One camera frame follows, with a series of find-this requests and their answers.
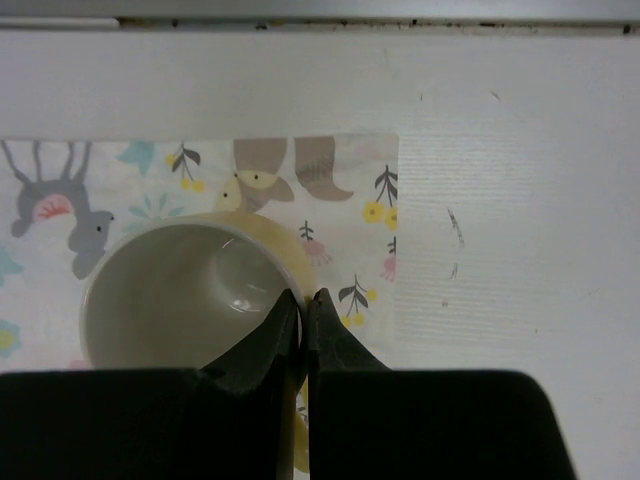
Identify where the floral patterned cloth napkin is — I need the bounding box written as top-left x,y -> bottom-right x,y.
1,134 -> 399,371

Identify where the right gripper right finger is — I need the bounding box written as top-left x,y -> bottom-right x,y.
307,288 -> 395,479

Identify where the yellow ceramic mug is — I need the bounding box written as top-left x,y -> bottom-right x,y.
80,213 -> 316,479

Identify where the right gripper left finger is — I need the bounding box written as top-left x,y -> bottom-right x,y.
202,289 -> 299,479

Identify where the aluminium table edge rail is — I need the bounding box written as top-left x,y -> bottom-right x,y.
1,15 -> 639,38

